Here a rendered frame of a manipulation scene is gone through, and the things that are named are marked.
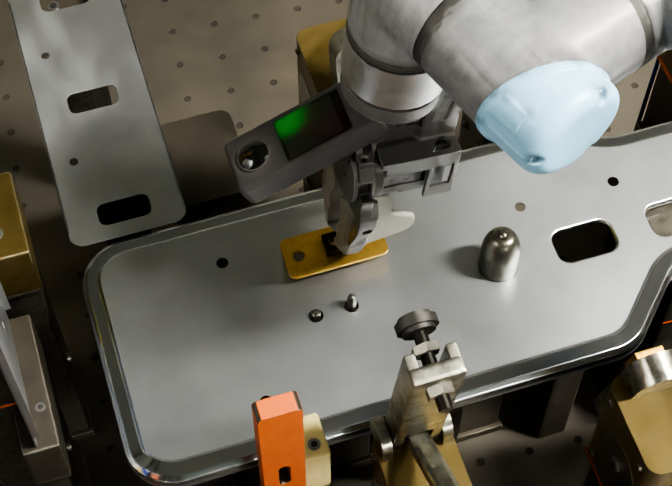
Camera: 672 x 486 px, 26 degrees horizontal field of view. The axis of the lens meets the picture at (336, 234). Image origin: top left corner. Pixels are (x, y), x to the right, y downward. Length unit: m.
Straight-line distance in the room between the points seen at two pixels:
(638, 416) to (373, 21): 0.35
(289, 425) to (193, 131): 0.43
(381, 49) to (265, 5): 0.81
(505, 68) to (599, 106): 0.06
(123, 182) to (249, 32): 0.51
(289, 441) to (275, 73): 0.79
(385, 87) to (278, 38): 0.75
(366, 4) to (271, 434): 0.28
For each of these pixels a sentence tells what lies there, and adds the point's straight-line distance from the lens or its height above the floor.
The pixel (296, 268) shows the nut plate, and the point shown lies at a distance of 1.18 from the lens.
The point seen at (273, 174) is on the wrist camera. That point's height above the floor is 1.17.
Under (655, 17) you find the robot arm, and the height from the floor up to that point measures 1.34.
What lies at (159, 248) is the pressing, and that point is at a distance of 1.21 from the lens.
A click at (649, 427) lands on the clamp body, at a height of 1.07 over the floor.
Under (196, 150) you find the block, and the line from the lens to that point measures 1.28.
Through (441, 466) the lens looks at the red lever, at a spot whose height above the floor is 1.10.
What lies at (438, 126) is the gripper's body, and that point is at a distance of 1.06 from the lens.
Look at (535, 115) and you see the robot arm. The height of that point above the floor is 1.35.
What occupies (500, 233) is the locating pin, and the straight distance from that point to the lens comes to 1.16.
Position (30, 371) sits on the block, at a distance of 1.17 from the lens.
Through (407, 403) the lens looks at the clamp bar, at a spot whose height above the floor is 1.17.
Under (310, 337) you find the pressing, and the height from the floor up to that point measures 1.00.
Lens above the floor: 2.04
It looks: 59 degrees down
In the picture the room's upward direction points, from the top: straight up
